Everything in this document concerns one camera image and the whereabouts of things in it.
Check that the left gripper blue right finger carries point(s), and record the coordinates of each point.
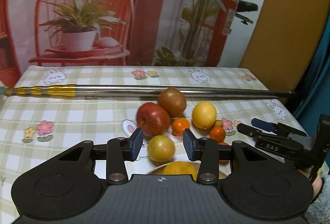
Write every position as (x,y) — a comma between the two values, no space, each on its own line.
(206,151)

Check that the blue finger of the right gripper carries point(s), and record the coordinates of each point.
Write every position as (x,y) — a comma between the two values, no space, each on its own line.
(279,129)
(250,131)

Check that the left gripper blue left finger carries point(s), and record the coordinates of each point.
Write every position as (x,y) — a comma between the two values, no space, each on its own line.
(118,151)

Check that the large yellow grapefruit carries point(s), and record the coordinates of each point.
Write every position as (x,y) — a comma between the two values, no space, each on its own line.
(180,168)

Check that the orange tangerine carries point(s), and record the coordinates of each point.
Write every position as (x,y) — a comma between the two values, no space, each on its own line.
(224,153)
(218,134)
(179,125)

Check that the small yellow green apple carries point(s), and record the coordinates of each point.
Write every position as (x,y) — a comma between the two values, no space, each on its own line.
(161,149)

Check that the fuzzy grey sleeve forearm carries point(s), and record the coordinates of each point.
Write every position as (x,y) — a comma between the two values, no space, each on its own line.
(318,211)

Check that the person's right hand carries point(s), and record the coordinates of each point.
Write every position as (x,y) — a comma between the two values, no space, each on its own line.
(317,183)

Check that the beige round plate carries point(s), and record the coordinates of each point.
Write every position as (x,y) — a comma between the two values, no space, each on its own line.
(158,170)

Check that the small tan longan fruit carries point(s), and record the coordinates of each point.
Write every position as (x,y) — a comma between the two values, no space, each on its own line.
(218,123)

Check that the yellow lemon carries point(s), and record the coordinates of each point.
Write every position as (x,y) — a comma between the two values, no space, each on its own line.
(204,115)

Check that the red apple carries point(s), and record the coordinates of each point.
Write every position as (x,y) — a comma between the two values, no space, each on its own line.
(152,119)

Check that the brown round pear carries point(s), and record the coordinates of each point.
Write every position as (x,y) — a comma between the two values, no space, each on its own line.
(173,101)

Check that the telescopic steel pole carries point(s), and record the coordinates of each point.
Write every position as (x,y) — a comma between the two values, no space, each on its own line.
(147,91)

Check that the checked bunny tablecloth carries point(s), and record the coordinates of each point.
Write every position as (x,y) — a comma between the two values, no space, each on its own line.
(36,129)

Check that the brown wooden door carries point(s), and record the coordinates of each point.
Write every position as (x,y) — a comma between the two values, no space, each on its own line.
(284,39)

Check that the printed chair backdrop cloth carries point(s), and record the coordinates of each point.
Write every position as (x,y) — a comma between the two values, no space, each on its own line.
(112,32)

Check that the black exercise bike handle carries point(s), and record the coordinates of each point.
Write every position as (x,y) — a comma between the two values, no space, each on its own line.
(244,6)

